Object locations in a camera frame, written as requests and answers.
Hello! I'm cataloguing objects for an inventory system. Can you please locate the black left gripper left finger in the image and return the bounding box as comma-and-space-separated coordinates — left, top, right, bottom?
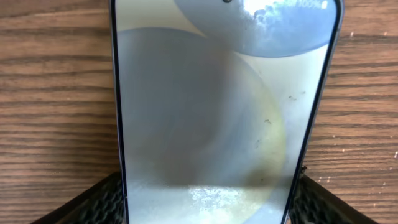
32, 172, 124, 224

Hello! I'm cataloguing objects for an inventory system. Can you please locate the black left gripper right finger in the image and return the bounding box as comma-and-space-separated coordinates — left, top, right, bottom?
289, 166, 377, 224

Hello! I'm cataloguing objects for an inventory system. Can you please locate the Samsung Galaxy smartphone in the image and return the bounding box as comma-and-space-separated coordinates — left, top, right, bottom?
109, 0, 344, 224

